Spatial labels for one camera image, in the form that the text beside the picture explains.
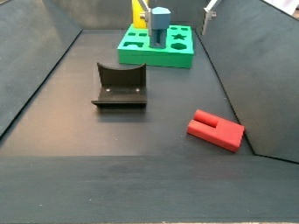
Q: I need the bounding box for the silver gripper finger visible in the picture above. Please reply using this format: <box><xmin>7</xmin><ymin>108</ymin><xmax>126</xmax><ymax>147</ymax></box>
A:
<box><xmin>200</xmin><ymin>0</ymin><xmax>220</xmax><ymax>35</ymax></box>
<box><xmin>138</xmin><ymin>0</ymin><xmax>151</xmax><ymax>27</ymax></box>

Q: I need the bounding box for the red square-circle object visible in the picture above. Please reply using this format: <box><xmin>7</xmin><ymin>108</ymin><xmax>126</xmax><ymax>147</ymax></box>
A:
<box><xmin>187</xmin><ymin>109</ymin><xmax>246</xmax><ymax>152</ymax></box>

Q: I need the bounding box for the black curved fixture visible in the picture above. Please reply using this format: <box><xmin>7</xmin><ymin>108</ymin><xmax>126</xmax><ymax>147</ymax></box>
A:
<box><xmin>91</xmin><ymin>63</ymin><xmax>147</xmax><ymax>107</ymax></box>

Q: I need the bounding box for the yellow rectangular block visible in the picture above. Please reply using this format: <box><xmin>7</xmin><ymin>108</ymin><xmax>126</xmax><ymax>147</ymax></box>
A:
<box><xmin>132</xmin><ymin>0</ymin><xmax>147</xmax><ymax>29</ymax></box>

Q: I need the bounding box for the blue pentagon peg block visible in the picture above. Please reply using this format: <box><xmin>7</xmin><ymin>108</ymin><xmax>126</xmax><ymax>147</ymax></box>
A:
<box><xmin>148</xmin><ymin>7</ymin><xmax>171</xmax><ymax>48</ymax></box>

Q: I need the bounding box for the green shape sorter base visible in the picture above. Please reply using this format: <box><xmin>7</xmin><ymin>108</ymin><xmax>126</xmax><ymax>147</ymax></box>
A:
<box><xmin>118</xmin><ymin>25</ymin><xmax>194</xmax><ymax>68</ymax></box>

